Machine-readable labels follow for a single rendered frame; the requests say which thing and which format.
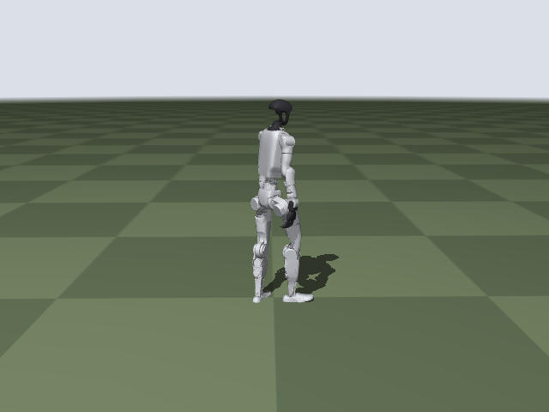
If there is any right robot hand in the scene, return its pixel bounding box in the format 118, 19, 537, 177
280, 201, 298, 228

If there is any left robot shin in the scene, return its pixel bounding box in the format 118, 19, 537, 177
252, 244, 268, 298

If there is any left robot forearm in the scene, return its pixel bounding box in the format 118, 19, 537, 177
258, 170, 267, 189

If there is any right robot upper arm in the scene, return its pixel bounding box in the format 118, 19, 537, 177
280, 134, 295, 178

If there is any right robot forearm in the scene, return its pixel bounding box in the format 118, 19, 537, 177
284, 168, 299, 208

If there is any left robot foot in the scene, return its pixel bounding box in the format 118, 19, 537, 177
252, 290, 271, 303

